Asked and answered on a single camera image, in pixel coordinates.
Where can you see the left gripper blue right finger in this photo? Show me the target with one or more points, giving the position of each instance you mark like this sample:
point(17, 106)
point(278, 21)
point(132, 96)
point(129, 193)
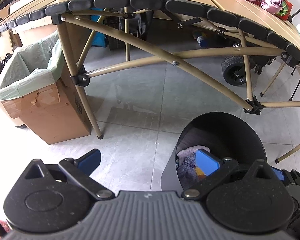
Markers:
point(207, 162)

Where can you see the cardboard box with green liner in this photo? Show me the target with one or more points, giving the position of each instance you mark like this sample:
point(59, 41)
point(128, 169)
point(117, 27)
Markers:
point(36, 87)

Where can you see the khaki folding camping table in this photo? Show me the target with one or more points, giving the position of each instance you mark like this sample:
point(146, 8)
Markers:
point(150, 105)

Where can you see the black cart wheel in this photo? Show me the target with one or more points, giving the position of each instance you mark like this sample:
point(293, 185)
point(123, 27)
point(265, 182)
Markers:
point(233, 70)

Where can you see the large open cardboard boxes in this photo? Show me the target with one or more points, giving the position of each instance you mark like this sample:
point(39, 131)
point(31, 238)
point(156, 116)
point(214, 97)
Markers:
point(25, 34)

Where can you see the black round trash bin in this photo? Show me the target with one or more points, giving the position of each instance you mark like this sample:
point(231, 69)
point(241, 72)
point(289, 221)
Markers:
point(224, 134)

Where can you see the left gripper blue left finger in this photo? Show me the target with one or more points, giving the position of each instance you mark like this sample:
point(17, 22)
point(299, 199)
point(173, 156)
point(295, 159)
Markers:
point(89, 162)

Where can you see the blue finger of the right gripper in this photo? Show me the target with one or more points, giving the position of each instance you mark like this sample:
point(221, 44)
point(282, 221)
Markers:
point(281, 174)

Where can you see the white yellow plush toy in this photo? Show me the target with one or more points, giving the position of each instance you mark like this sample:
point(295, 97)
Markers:
point(200, 173)

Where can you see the purple knit pouch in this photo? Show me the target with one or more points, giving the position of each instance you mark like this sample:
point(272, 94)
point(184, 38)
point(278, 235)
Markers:
point(187, 172)

